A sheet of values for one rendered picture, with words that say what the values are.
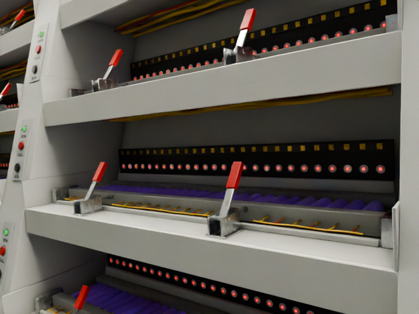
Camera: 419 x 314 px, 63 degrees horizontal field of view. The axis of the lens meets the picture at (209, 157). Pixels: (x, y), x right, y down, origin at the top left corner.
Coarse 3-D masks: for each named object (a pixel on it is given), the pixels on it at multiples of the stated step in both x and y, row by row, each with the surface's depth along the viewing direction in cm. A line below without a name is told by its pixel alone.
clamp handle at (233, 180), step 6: (234, 162) 42; (240, 162) 41; (234, 168) 41; (240, 168) 41; (234, 174) 41; (240, 174) 41; (228, 180) 41; (234, 180) 40; (228, 186) 40; (234, 186) 40; (228, 192) 40; (228, 198) 40; (222, 204) 40; (228, 204) 39; (222, 210) 39; (228, 210) 39; (222, 216) 39
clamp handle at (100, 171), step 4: (100, 164) 58; (104, 164) 57; (100, 168) 57; (104, 168) 57; (96, 172) 57; (100, 172) 57; (96, 176) 57; (100, 176) 57; (92, 180) 57; (96, 180) 56; (92, 184) 56; (96, 184) 56; (92, 188) 56; (88, 192) 56; (92, 192) 56; (88, 196) 55; (84, 200) 55
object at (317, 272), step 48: (48, 192) 66; (384, 192) 44; (96, 240) 50; (144, 240) 44; (192, 240) 39; (240, 240) 36; (288, 240) 35; (384, 240) 32; (288, 288) 32; (336, 288) 30; (384, 288) 27
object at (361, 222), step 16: (80, 192) 65; (96, 192) 62; (112, 192) 60; (128, 192) 59; (144, 208) 52; (160, 208) 52; (176, 208) 49; (192, 208) 49; (208, 208) 47; (256, 208) 42; (272, 208) 41; (288, 208) 40; (304, 208) 39; (320, 208) 38; (336, 208) 38; (272, 224) 39; (288, 224) 38; (304, 224) 39; (320, 224) 38; (336, 224) 36; (352, 224) 36; (368, 224) 35
